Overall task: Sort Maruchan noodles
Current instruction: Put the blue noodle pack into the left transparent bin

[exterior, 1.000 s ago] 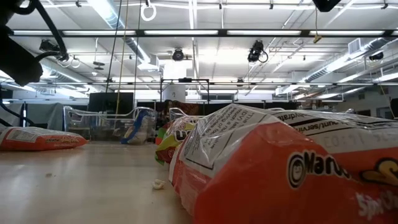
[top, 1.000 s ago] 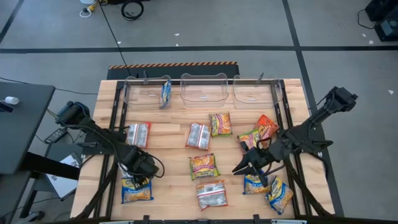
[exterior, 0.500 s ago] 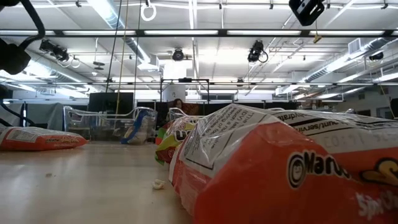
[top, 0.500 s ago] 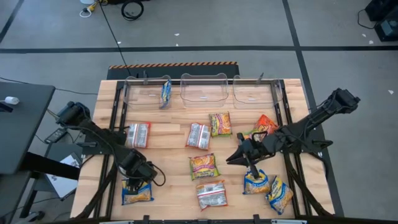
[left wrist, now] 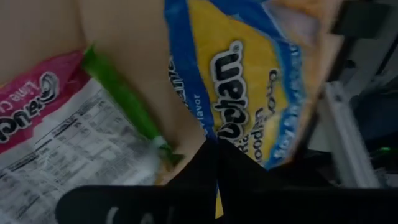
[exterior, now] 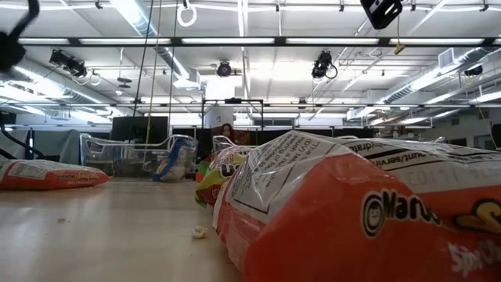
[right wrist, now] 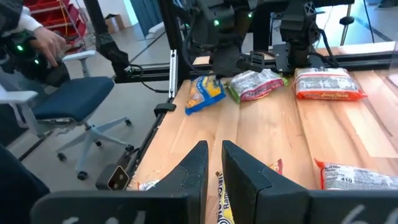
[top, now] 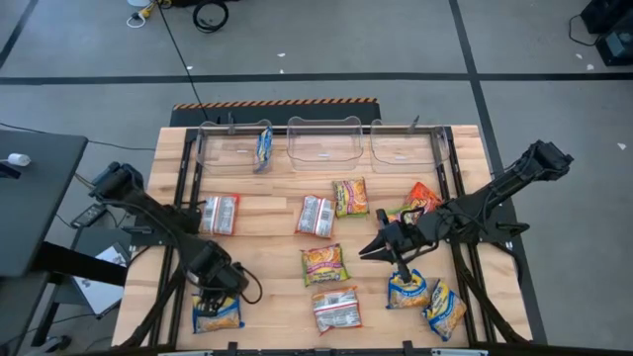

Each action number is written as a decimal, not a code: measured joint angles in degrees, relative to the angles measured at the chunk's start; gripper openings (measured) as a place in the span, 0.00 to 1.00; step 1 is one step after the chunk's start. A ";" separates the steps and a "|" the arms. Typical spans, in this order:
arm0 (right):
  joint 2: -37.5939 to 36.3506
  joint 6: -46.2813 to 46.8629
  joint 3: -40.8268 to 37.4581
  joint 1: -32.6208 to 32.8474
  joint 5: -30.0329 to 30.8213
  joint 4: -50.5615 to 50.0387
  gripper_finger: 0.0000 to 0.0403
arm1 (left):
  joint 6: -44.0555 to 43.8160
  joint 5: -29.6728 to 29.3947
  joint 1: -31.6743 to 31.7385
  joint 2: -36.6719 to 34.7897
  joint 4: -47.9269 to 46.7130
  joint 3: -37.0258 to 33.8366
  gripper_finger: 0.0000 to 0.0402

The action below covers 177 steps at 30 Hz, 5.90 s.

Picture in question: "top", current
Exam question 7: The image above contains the black coiled cable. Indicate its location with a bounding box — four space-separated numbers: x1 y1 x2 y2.
191 0 230 35

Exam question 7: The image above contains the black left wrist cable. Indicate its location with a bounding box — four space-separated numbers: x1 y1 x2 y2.
235 263 264 306

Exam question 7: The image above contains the orange ramen noodle pack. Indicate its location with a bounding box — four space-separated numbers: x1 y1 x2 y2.
295 194 337 239
311 285 364 335
401 181 445 215

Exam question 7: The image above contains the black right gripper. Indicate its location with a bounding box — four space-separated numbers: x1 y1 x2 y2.
358 207 439 284

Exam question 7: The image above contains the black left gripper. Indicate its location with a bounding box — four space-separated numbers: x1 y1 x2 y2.
183 240 250 318

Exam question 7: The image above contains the black desk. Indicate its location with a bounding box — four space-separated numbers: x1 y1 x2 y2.
0 129 89 278

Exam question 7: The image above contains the black equipment case with screen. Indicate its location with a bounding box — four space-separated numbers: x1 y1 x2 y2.
594 23 633 68

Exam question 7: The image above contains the long black floor cable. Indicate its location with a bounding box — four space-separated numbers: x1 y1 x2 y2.
155 0 212 124

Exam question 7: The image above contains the black power adapter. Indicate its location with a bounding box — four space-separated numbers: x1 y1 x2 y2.
69 202 109 229

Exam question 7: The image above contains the blue yellow ramen noodle pack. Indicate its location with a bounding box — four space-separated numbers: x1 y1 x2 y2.
385 268 430 311
421 279 468 342
191 292 246 335
253 126 275 174

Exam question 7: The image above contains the black desk crossbeam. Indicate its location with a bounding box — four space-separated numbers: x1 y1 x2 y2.
30 240 131 288

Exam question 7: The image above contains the black aluminium table frame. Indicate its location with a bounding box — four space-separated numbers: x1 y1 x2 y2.
118 126 533 356

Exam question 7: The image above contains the black desk leg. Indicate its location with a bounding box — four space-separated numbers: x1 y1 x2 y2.
29 284 68 347

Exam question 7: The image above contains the black hazard-striped floor mat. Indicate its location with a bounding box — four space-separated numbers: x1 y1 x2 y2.
169 97 383 128

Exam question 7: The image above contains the yellow white power cord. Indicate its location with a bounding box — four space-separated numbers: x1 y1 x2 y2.
126 0 159 30

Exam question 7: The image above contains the black equipment cable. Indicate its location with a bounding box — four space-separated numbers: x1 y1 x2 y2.
567 13 602 48

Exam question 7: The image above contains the white printed sheet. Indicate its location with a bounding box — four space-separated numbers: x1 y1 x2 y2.
71 241 131 317

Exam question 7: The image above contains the clear plastic bin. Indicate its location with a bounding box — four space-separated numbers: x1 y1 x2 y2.
286 115 365 172
196 118 274 175
369 118 451 174

